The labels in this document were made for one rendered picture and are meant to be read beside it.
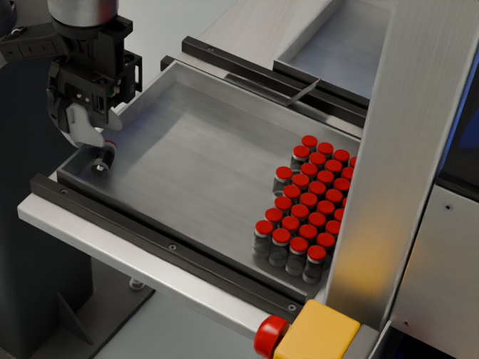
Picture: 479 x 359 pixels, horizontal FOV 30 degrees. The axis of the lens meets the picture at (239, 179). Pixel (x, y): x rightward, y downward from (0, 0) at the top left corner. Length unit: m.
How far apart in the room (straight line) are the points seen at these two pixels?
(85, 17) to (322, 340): 0.41
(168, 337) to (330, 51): 0.92
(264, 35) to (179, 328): 0.89
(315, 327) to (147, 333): 1.25
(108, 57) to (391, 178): 0.38
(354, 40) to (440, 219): 0.68
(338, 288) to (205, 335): 1.22
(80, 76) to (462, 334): 0.49
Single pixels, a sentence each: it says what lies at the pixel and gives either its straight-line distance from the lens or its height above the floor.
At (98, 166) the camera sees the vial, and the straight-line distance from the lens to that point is 1.10.
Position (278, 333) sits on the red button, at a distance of 0.81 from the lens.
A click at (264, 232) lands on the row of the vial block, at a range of 0.99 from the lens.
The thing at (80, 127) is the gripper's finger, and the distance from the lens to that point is 1.06.
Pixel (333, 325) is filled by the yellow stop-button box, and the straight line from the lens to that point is 0.80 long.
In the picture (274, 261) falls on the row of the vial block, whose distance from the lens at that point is 1.01.
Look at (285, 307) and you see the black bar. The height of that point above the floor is 0.90.
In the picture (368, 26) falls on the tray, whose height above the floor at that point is 0.88.
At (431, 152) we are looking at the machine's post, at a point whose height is 1.23.
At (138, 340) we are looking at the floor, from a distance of 2.02.
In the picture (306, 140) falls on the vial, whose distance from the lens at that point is 1.11.
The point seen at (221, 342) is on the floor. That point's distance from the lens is 2.02.
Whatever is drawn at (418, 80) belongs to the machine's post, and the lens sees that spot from 0.64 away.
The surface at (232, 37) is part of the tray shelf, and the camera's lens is 1.34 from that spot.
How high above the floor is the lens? 1.68
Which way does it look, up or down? 46 degrees down
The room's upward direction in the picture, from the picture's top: 6 degrees clockwise
